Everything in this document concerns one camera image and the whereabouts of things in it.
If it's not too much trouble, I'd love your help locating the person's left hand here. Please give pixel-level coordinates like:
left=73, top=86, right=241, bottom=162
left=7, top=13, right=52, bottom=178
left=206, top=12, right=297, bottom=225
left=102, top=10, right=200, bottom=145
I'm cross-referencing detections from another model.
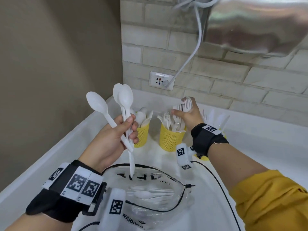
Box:
left=78, top=114, right=140, bottom=174

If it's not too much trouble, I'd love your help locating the person's right hand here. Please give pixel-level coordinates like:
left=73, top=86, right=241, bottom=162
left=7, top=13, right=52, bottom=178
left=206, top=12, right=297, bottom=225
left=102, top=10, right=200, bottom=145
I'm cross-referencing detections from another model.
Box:
left=171, top=97, right=204, bottom=132

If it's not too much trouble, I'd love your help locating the white plastic fork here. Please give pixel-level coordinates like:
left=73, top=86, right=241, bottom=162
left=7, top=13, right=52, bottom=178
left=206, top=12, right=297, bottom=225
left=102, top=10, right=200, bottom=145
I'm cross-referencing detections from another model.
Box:
left=173, top=97, right=193, bottom=112

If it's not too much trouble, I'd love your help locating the bunch of sorted white knives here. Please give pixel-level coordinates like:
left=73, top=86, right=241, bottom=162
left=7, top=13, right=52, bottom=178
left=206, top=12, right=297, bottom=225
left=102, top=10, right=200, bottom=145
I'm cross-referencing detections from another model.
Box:
left=202, top=109, right=230, bottom=132

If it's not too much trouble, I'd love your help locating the bunch of sorted white forks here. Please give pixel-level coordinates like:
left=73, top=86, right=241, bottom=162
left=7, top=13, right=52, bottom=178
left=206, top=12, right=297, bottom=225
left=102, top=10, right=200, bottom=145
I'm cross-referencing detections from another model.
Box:
left=157, top=110, right=186, bottom=133

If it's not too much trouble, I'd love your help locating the bunch of sorted white spoons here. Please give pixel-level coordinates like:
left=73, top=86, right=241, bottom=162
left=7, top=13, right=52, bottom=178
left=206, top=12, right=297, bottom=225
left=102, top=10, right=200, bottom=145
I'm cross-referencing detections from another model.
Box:
left=130, top=107, right=154, bottom=128

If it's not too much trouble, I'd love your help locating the packed bundle of white cutlery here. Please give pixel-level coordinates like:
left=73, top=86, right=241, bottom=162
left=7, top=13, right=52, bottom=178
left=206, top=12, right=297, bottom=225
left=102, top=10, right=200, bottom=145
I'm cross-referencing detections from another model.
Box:
left=130, top=185, right=175, bottom=202

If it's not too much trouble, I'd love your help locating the clear plastic cutlery bag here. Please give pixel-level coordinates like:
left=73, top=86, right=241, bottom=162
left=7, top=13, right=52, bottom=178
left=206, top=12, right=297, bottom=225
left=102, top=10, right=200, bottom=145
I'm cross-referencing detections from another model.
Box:
left=101, top=163, right=195, bottom=231

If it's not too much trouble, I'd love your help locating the person's left forearm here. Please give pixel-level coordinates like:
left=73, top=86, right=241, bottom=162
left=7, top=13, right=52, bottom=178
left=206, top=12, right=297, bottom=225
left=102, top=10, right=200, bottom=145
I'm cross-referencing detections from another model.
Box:
left=4, top=213, right=73, bottom=231

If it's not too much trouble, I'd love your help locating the person's right forearm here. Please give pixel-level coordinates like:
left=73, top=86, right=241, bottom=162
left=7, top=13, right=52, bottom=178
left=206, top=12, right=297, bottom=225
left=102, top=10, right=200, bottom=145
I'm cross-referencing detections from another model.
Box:
left=207, top=143, right=269, bottom=192

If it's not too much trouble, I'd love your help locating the black right wrist band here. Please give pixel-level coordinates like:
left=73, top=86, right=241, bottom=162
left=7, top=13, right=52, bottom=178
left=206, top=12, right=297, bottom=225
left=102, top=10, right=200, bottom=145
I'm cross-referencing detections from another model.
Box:
left=191, top=123, right=229, bottom=158

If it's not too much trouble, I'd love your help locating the black wrist band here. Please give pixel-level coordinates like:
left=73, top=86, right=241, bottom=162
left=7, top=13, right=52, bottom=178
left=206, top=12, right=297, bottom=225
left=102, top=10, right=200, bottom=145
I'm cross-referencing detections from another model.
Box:
left=191, top=123, right=229, bottom=158
left=26, top=160, right=107, bottom=223

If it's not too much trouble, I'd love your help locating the black left wrist band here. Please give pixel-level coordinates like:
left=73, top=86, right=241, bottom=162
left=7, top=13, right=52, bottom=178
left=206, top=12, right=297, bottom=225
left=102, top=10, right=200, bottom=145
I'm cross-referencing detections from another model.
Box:
left=26, top=160, right=107, bottom=223

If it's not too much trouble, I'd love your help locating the yellow sleeve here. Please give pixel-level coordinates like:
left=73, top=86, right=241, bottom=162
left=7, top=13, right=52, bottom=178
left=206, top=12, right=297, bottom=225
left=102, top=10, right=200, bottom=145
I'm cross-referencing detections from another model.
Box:
left=228, top=169, right=308, bottom=231

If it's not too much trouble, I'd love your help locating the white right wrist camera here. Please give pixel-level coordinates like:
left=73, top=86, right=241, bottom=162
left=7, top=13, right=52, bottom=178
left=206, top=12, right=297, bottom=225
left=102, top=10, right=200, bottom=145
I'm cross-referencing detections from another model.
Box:
left=176, top=143, right=194, bottom=170

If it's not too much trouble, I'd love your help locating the white wall socket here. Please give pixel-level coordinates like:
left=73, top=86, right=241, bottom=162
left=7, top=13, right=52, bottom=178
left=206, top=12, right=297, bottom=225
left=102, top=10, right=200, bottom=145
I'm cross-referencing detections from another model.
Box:
left=149, top=71, right=175, bottom=91

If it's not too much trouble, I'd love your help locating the black camera cable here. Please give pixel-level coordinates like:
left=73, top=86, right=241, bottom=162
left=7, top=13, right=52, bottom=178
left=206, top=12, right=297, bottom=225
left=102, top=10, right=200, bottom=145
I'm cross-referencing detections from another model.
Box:
left=191, top=160, right=241, bottom=231
left=78, top=221, right=100, bottom=231

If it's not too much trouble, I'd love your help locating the white power cable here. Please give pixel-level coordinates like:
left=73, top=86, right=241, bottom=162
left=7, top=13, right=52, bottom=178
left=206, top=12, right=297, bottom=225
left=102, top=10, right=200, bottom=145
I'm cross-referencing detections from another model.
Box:
left=163, top=0, right=221, bottom=88

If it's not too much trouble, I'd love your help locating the steel wall hand dryer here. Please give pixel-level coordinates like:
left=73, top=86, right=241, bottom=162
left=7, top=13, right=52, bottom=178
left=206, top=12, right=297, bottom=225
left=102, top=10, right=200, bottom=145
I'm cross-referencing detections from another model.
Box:
left=203, top=0, right=308, bottom=57

